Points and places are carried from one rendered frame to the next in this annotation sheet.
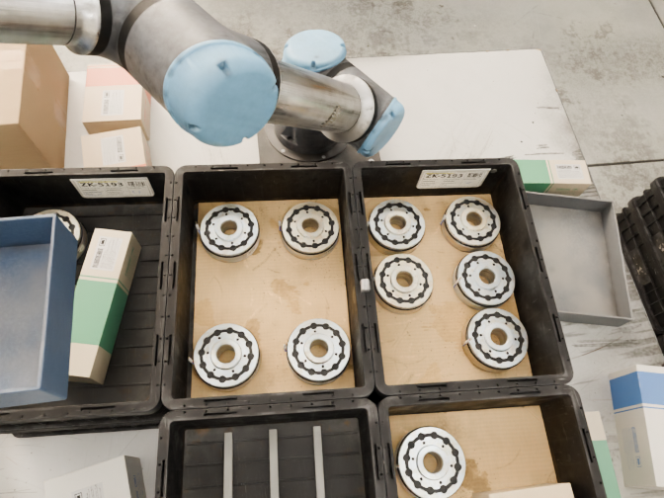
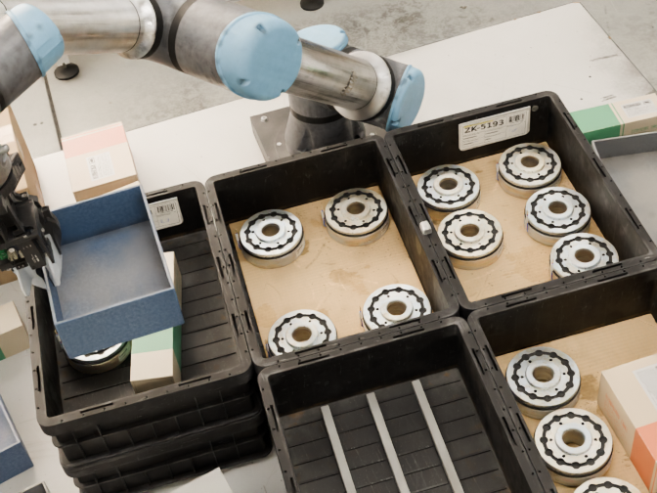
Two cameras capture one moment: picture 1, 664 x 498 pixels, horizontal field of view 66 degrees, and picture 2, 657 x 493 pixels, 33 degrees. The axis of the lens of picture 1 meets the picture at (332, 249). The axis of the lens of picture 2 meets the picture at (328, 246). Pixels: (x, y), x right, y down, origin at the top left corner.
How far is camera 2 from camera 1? 0.95 m
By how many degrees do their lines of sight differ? 18
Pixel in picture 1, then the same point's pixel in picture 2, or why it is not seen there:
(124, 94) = (109, 156)
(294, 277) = (353, 263)
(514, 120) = (566, 79)
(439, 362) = not seen: hidden behind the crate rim
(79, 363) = (158, 366)
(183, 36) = (223, 17)
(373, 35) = not seen: hidden behind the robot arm
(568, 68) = not seen: outside the picture
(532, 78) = (576, 33)
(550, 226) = (639, 173)
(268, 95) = (294, 49)
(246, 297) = (306, 292)
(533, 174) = (597, 120)
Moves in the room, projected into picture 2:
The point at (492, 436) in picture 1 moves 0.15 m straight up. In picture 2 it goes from (606, 350) to (615, 283)
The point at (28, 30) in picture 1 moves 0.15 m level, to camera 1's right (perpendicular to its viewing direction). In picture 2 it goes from (112, 37) to (225, 25)
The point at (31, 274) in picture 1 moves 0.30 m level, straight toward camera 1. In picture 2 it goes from (121, 249) to (321, 309)
